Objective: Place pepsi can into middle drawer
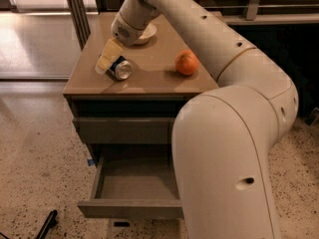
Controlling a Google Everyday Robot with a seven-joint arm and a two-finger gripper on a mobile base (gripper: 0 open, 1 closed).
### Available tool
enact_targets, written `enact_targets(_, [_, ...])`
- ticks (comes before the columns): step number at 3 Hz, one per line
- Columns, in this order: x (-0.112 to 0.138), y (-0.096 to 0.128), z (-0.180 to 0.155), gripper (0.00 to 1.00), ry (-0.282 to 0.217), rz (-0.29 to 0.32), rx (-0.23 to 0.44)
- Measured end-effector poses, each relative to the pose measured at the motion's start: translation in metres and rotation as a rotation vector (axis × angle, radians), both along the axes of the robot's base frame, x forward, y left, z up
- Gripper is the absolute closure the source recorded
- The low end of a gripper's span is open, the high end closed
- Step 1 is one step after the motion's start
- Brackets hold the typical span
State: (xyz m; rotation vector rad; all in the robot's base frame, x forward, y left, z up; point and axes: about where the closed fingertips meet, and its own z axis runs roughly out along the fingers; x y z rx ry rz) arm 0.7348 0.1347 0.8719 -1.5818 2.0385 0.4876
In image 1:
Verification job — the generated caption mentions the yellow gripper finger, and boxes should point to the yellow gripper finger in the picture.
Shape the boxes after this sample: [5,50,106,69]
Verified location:
[95,38,124,75]

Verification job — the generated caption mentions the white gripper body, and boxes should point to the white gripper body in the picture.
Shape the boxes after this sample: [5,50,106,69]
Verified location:
[111,13,144,47]

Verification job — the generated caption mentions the blue pepsi can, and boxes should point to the blue pepsi can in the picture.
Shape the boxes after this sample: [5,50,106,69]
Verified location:
[96,54,133,81]

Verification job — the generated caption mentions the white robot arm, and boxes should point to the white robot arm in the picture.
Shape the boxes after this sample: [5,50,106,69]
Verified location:
[111,0,298,239]

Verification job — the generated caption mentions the grey drawer cabinet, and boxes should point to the grey drawer cabinet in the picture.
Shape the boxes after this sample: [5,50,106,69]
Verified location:
[64,13,216,227]

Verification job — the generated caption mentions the closed top drawer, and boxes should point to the closed top drawer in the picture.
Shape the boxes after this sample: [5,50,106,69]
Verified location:
[73,118,174,144]

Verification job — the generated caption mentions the open middle drawer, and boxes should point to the open middle drawer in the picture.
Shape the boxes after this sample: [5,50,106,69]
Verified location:
[78,154,183,219]

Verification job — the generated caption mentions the white bowl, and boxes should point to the white bowl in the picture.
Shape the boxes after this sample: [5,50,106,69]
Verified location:
[135,23,157,45]

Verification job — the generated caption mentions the orange fruit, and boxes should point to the orange fruit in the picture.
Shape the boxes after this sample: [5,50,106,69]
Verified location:
[175,50,199,76]

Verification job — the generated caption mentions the metal railing shelf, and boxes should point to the metal railing shelf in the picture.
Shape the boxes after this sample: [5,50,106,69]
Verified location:
[93,0,319,26]

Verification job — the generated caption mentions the blue tape piece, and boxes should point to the blue tape piece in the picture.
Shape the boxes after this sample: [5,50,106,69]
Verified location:
[87,159,95,166]

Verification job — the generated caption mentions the black object on floor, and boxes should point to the black object on floor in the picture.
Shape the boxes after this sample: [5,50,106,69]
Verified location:
[36,210,58,239]

